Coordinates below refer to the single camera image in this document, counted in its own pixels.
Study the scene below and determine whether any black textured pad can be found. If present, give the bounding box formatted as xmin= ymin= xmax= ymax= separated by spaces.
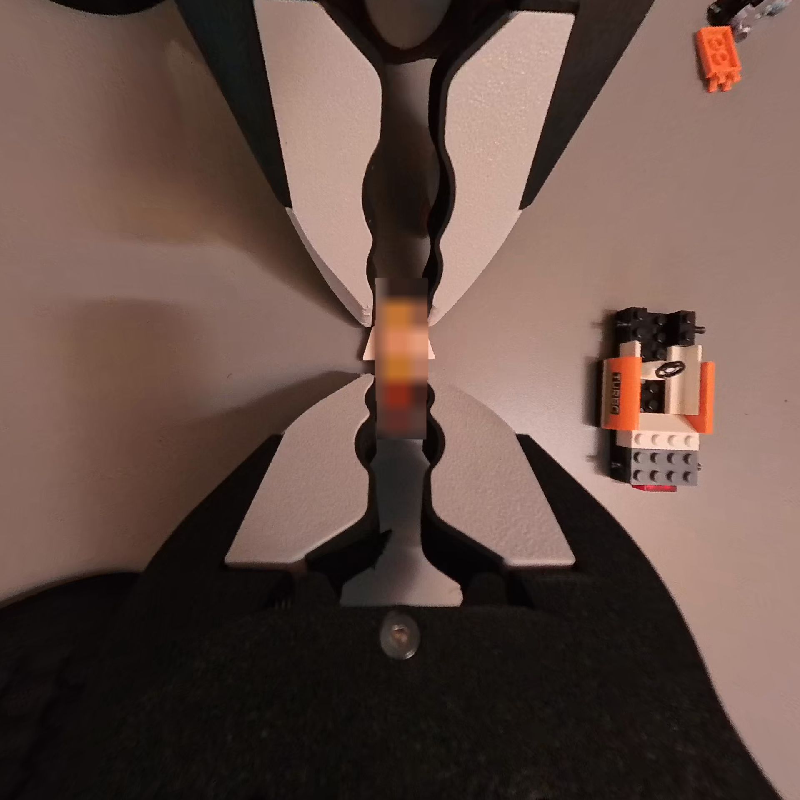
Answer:
xmin=0 ymin=569 xmax=145 ymax=800

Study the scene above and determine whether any orange lego plate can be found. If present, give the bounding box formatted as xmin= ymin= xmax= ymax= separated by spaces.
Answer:
xmin=695 ymin=25 xmax=741 ymax=95

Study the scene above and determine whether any orange white lego car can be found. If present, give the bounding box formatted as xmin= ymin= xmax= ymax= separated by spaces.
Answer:
xmin=594 ymin=307 xmax=720 ymax=495

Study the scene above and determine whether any white wing lego piece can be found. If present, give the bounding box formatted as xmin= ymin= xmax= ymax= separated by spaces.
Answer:
xmin=362 ymin=328 xmax=441 ymax=363

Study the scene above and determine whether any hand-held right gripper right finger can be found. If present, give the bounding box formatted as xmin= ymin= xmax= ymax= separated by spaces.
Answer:
xmin=419 ymin=383 xmax=577 ymax=585

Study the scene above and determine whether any black grey hinge piece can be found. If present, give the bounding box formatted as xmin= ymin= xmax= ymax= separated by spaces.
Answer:
xmin=707 ymin=0 xmax=776 ymax=32

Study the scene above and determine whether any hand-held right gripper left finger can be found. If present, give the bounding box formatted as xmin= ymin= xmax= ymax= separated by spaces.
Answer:
xmin=225 ymin=373 xmax=382 ymax=585

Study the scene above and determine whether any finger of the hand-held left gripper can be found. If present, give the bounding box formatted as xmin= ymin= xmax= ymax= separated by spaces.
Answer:
xmin=254 ymin=0 xmax=385 ymax=331
xmin=429 ymin=10 xmax=578 ymax=316

